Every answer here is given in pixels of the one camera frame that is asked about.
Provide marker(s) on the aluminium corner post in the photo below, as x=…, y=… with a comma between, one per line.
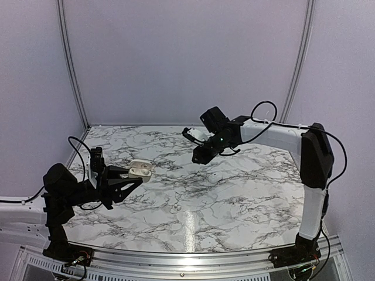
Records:
x=61, y=15
x=300, y=59

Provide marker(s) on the front aluminium rail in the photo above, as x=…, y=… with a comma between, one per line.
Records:
x=259, y=264

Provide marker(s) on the left aluminium corner post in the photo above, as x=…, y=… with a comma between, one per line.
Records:
x=61, y=15

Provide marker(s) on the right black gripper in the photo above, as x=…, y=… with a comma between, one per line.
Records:
x=203, y=158

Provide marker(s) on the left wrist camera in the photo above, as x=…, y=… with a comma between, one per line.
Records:
x=95, y=166

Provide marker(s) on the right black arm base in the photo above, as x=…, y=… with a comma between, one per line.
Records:
x=302, y=251

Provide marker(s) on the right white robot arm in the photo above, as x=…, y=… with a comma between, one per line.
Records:
x=309, y=143

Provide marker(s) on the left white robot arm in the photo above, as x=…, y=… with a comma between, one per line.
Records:
x=39, y=220

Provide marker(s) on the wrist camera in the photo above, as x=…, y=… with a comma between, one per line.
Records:
x=214, y=121
x=95, y=166

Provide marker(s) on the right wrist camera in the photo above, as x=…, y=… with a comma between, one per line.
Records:
x=214, y=121

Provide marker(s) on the right aluminium corner post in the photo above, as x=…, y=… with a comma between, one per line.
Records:
x=300, y=59

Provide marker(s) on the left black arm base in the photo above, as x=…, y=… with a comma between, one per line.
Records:
x=68, y=254

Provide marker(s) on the white earbud charging case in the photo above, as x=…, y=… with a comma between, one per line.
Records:
x=140, y=169

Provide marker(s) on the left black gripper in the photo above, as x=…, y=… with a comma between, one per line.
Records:
x=108, y=190

